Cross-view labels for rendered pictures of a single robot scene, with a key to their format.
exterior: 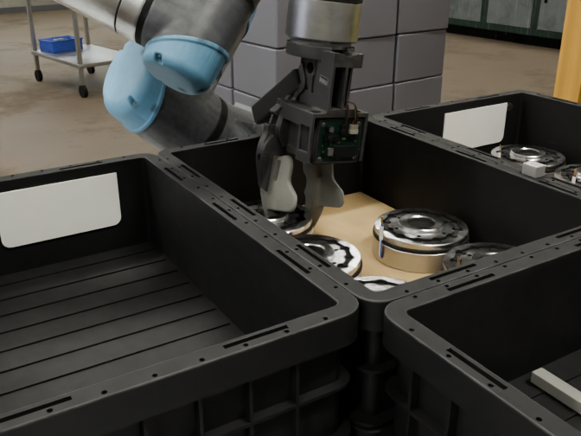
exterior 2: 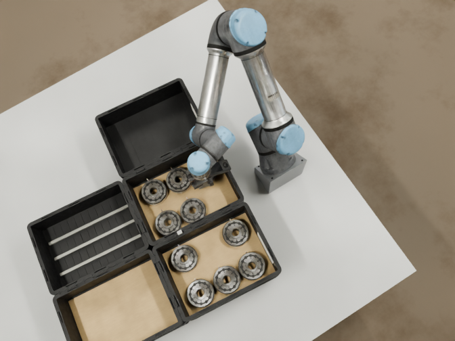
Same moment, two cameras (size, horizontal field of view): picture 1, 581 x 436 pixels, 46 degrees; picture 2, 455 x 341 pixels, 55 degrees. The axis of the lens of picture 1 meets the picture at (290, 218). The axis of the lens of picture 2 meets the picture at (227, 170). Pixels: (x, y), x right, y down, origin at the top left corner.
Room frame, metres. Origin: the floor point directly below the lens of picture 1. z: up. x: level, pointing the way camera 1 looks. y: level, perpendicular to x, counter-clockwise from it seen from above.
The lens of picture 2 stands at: (0.94, -0.48, 2.56)
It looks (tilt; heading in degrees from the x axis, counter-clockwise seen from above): 73 degrees down; 105
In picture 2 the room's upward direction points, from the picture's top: 10 degrees counter-clockwise
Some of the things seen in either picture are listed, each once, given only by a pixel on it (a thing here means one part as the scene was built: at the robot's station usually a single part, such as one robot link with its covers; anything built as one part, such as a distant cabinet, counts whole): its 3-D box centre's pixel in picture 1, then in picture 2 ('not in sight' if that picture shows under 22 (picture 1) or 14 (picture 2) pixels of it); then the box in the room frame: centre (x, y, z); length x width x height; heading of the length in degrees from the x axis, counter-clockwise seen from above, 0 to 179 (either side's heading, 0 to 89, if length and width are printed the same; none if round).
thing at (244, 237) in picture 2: not in sight; (235, 232); (0.86, -0.22, 0.86); 0.10 x 0.10 x 0.01
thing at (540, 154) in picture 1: (527, 153); (251, 265); (0.93, -0.34, 0.86); 0.05 x 0.05 x 0.01
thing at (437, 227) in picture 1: (421, 223); (192, 210); (0.68, -0.14, 0.86); 0.05 x 0.05 x 0.01
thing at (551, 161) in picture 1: (527, 157); (251, 265); (0.93, -0.34, 0.86); 0.10 x 0.10 x 0.01
